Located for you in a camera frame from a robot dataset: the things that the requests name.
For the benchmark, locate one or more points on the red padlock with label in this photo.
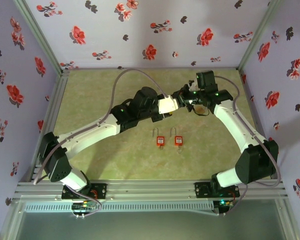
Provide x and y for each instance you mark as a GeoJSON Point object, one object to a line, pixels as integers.
{"type": "Point", "coordinates": [178, 140]}
{"type": "Point", "coordinates": [160, 140]}

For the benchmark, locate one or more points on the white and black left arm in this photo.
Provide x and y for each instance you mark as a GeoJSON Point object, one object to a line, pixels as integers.
{"type": "Point", "coordinates": [90, 135]}

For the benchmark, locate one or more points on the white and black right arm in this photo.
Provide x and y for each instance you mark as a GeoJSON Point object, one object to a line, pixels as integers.
{"type": "Point", "coordinates": [230, 125]}

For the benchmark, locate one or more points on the circuit board with connectors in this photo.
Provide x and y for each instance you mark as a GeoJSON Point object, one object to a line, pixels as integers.
{"type": "Point", "coordinates": [223, 202]}
{"type": "Point", "coordinates": [83, 206]}

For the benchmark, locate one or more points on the grey metal panel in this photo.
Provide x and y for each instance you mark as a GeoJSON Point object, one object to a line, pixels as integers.
{"type": "Point", "coordinates": [150, 227]}

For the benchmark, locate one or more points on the aluminium side rail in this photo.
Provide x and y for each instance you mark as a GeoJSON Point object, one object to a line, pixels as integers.
{"type": "Point", "coordinates": [252, 105]}
{"type": "Point", "coordinates": [55, 100]}

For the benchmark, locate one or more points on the aluminium front rail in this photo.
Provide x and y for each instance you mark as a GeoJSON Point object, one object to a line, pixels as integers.
{"type": "Point", "coordinates": [150, 190]}

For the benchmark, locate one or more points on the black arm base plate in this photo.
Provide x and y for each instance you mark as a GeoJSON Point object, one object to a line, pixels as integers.
{"type": "Point", "coordinates": [201, 190]}
{"type": "Point", "coordinates": [101, 191]}

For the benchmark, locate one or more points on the aluminium corner post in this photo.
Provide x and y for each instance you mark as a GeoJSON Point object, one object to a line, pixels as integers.
{"type": "Point", "coordinates": [40, 32]}
{"type": "Point", "coordinates": [260, 30]}

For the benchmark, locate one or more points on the aluminium front post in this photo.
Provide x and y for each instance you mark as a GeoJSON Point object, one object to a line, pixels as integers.
{"type": "Point", "coordinates": [288, 220]}
{"type": "Point", "coordinates": [12, 220]}

